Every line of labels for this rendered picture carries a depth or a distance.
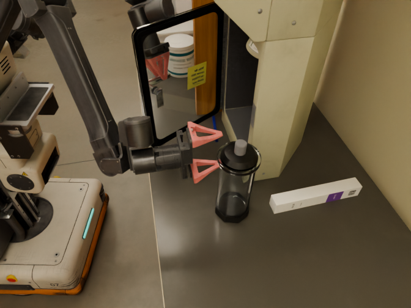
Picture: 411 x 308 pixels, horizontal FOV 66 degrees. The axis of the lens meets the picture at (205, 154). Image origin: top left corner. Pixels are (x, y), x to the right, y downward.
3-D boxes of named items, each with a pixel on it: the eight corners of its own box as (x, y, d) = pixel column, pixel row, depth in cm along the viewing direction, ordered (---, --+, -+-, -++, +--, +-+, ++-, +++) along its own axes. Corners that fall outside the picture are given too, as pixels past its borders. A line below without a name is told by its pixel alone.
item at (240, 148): (255, 150, 82) (259, 130, 77) (258, 176, 76) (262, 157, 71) (219, 148, 82) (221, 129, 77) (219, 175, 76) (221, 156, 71)
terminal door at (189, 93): (219, 112, 118) (224, -1, 89) (151, 150, 104) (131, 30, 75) (218, 110, 118) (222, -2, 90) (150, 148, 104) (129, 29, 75)
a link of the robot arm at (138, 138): (122, 160, 79) (101, 173, 72) (114, 115, 76) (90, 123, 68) (165, 161, 75) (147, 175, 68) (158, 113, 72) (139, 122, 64)
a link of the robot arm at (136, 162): (131, 170, 75) (130, 179, 69) (126, 142, 72) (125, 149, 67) (161, 165, 76) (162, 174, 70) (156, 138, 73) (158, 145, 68)
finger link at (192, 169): (225, 159, 72) (184, 165, 70) (224, 179, 77) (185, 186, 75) (218, 139, 76) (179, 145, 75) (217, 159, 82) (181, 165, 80)
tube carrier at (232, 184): (249, 193, 96) (260, 142, 81) (251, 223, 89) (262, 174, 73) (214, 190, 97) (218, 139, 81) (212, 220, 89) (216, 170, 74)
